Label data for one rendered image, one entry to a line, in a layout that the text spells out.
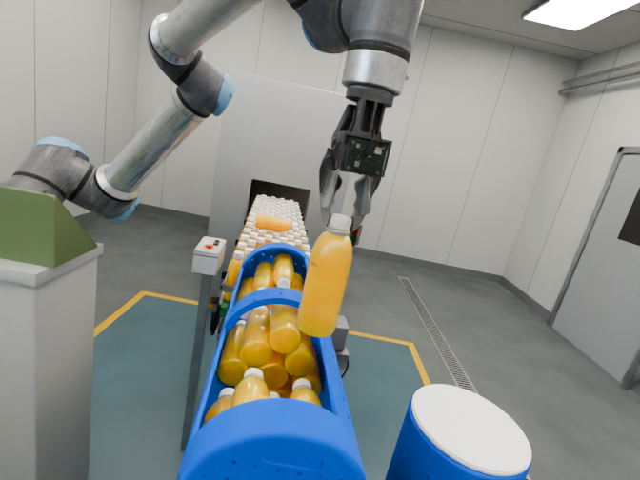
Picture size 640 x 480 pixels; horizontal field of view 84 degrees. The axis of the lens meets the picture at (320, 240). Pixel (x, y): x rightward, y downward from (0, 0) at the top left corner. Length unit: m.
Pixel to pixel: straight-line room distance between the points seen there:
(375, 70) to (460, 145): 5.32
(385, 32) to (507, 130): 5.58
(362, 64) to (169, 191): 5.60
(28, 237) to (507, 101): 5.73
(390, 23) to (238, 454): 0.60
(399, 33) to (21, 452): 1.62
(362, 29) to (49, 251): 1.06
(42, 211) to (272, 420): 0.94
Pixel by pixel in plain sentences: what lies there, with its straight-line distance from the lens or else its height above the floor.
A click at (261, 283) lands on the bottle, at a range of 1.16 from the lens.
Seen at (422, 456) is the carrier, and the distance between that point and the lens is 0.97.
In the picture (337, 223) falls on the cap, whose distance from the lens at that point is 0.58.
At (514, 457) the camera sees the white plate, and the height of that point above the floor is 1.04.
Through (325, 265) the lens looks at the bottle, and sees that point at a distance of 0.59.
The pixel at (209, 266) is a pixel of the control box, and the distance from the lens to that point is 1.53.
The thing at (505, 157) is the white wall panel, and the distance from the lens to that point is 6.10.
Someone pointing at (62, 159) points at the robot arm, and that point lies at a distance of 1.46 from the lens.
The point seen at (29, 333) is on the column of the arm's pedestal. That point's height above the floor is 0.90.
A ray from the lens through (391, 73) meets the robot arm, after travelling 0.54.
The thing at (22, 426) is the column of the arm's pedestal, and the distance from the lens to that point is 1.61.
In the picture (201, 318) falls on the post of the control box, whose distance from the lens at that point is 1.73.
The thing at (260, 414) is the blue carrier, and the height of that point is 1.23.
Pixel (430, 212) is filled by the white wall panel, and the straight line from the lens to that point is 5.81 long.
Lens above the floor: 1.61
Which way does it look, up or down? 15 degrees down
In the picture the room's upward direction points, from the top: 12 degrees clockwise
